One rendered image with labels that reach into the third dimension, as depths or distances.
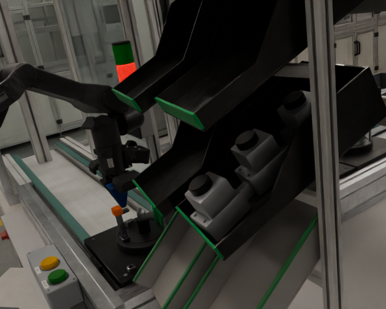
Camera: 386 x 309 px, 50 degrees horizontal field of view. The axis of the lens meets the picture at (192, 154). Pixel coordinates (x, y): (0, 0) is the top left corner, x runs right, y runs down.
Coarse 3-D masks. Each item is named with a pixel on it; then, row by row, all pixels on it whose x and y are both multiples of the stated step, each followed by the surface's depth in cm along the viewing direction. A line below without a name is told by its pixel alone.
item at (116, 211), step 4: (112, 208) 93; (116, 208) 93; (120, 208) 93; (124, 208) 95; (112, 212) 93; (116, 212) 92; (120, 212) 93; (124, 212) 94; (116, 216) 93; (120, 216) 93; (120, 220) 94; (120, 224) 94; (124, 224) 94; (120, 228) 94; (124, 228) 95; (120, 232) 95; (124, 232) 95; (124, 236) 95
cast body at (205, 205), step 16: (208, 176) 51; (192, 192) 50; (208, 192) 50; (224, 192) 50; (240, 192) 51; (208, 208) 49; (224, 208) 51; (240, 208) 52; (208, 224) 50; (224, 224) 51
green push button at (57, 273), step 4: (52, 272) 91; (56, 272) 91; (60, 272) 91; (64, 272) 90; (48, 276) 90; (52, 276) 90; (56, 276) 90; (60, 276) 89; (64, 276) 90; (48, 280) 89; (52, 280) 89; (56, 280) 89; (60, 280) 89
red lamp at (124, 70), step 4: (124, 64) 106; (128, 64) 105; (132, 64) 106; (120, 68) 105; (124, 68) 105; (128, 68) 105; (132, 68) 106; (120, 72) 106; (124, 72) 106; (128, 72) 106; (132, 72) 106; (120, 76) 106; (124, 76) 106; (120, 80) 107
